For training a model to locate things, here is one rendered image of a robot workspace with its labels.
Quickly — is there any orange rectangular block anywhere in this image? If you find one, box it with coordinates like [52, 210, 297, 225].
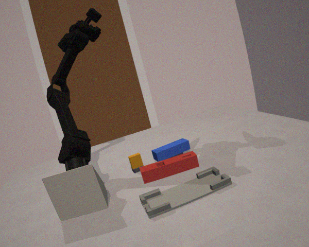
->
[128, 153, 143, 169]

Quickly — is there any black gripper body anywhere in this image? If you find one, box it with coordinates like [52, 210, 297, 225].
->
[81, 8, 102, 33]

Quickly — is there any blue rectangular block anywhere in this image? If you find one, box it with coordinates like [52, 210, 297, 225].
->
[152, 138, 190, 161]

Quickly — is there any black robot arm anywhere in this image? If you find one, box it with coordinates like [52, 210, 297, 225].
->
[47, 20, 101, 171]

